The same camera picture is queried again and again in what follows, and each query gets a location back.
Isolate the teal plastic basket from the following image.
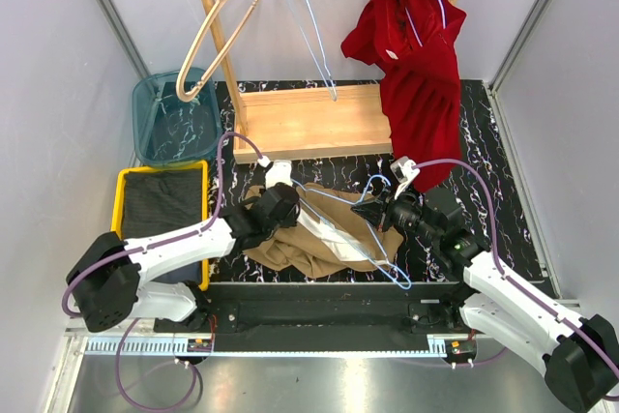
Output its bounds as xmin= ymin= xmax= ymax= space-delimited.
xmin=132 ymin=72 xmax=222 ymax=167

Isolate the blue wire hanger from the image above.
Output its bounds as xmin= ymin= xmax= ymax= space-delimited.
xmin=284 ymin=0 xmax=338 ymax=102
xmin=298 ymin=198 xmax=412 ymax=290

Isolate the beige wooden hanger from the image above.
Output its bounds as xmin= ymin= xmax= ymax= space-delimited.
xmin=176 ymin=0 xmax=259 ymax=103

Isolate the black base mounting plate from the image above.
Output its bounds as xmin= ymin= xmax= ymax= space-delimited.
xmin=154 ymin=281 xmax=499 ymax=341

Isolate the yellow plastic bin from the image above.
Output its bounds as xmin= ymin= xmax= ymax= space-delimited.
xmin=108 ymin=159 xmax=211 ymax=291

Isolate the wooden clothes rack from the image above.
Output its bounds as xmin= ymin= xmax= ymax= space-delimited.
xmin=187 ymin=0 xmax=476 ymax=165

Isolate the black marble pattern mat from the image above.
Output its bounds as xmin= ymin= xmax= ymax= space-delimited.
xmin=209 ymin=80 xmax=547 ymax=283

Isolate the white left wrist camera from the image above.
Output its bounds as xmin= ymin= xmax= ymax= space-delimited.
xmin=257 ymin=156 xmax=293 ymax=189

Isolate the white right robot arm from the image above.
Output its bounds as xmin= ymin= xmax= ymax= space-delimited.
xmin=351 ymin=189 xmax=618 ymax=412

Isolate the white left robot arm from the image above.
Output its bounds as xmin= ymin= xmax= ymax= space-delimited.
xmin=67 ymin=183 xmax=300 ymax=333

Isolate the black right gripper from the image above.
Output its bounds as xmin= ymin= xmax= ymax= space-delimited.
xmin=351 ymin=181 xmax=440 ymax=243

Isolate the red skirt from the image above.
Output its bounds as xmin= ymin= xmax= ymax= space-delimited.
xmin=340 ymin=0 xmax=466 ymax=192

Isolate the tan garment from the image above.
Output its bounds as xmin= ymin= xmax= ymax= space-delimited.
xmin=244 ymin=183 xmax=403 ymax=279

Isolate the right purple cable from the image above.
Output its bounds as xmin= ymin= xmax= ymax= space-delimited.
xmin=410 ymin=159 xmax=619 ymax=369

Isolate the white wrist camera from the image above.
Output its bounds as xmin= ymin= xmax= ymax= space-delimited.
xmin=257 ymin=156 xmax=293 ymax=189
xmin=390 ymin=156 xmax=420 ymax=199

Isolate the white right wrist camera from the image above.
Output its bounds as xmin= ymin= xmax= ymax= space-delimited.
xmin=390 ymin=156 xmax=420 ymax=199

